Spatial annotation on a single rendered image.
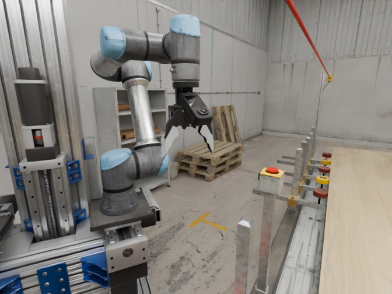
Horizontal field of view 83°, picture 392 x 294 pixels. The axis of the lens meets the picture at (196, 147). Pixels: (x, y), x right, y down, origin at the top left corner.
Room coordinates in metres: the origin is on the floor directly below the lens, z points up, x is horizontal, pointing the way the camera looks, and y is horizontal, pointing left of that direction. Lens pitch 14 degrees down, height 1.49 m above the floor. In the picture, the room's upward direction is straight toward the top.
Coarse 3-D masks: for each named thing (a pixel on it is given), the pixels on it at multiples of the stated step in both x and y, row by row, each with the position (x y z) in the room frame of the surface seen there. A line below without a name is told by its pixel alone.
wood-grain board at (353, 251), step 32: (352, 160) 1.88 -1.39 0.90; (384, 160) 1.88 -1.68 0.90; (352, 192) 1.23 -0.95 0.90; (384, 192) 1.23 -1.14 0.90; (352, 224) 0.90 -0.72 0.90; (384, 224) 0.90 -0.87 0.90; (352, 256) 0.70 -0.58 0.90; (384, 256) 0.70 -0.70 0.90; (320, 288) 0.56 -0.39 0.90; (352, 288) 0.56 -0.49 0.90; (384, 288) 0.56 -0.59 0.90
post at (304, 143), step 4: (304, 144) 1.55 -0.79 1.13; (304, 148) 1.55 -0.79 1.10; (304, 152) 1.55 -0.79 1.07; (304, 156) 1.55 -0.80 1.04; (304, 160) 1.56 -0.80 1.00; (300, 168) 1.56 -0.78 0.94; (300, 172) 1.56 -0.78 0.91; (300, 176) 1.56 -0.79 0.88; (300, 180) 1.55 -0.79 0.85; (300, 192) 1.55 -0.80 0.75
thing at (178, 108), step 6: (174, 84) 0.58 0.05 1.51; (180, 84) 0.57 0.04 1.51; (186, 84) 0.57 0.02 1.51; (192, 84) 0.58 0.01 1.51; (198, 84) 0.60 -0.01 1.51; (180, 90) 0.61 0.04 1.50; (186, 90) 0.59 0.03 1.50; (192, 90) 0.60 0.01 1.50; (180, 102) 0.60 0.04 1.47; (168, 108) 0.64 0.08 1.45; (174, 108) 0.59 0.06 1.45; (180, 108) 0.57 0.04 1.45; (180, 114) 0.57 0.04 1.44; (186, 114) 0.58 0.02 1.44; (180, 120) 0.57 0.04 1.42; (186, 120) 0.58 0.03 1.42; (186, 126) 0.58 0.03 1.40; (192, 126) 0.58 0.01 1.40
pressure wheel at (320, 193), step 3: (315, 189) 1.27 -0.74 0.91; (318, 189) 1.27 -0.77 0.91; (321, 189) 1.27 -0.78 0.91; (315, 192) 1.24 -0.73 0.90; (318, 192) 1.22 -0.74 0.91; (321, 192) 1.22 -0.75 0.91; (324, 192) 1.22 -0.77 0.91; (327, 192) 1.22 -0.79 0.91; (315, 195) 1.23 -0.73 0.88; (318, 195) 1.22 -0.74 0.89; (321, 195) 1.21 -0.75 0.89; (324, 195) 1.21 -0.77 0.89; (327, 195) 1.22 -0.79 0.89; (318, 198) 1.25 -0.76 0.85; (318, 201) 1.24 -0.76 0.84
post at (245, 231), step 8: (240, 224) 0.50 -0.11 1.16; (248, 224) 0.49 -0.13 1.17; (240, 232) 0.50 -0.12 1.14; (248, 232) 0.49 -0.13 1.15; (240, 240) 0.50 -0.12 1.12; (248, 240) 0.49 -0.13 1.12; (240, 248) 0.50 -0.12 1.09; (248, 248) 0.49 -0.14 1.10; (240, 256) 0.50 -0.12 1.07; (248, 256) 0.49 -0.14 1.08; (240, 264) 0.50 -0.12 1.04; (248, 264) 0.49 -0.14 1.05; (240, 272) 0.50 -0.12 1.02; (248, 272) 0.50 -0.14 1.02; (240, 280) 0.50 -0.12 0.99; (248, 280) 0.50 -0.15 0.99; (240, 288) 0.50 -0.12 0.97; (248, 288) 0.51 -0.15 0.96
